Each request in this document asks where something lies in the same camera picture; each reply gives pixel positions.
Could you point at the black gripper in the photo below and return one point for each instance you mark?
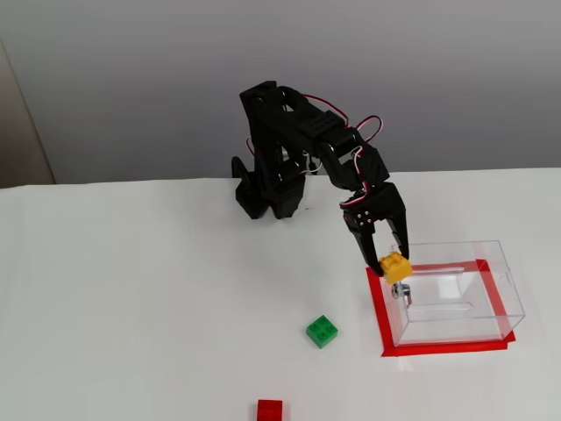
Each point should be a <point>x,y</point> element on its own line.
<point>380,210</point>

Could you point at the silver lock cylinder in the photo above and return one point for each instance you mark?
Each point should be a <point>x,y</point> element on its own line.
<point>401,291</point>

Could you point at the red lego brick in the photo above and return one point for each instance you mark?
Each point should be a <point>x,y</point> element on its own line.
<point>270,411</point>

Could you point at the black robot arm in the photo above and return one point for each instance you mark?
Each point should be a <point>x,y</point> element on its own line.
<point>263,131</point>

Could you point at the yellow lego brick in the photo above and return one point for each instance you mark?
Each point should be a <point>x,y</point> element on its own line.
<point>396,268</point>

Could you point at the black table clamp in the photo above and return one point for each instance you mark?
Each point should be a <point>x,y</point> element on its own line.
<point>241,193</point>

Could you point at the red tape square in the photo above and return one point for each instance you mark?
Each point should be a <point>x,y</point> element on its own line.
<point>377,307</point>

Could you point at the green lego brick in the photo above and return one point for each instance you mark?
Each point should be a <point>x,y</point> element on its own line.
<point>322,332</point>

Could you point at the transparent plastic box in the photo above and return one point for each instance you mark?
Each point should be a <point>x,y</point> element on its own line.
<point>447,324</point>

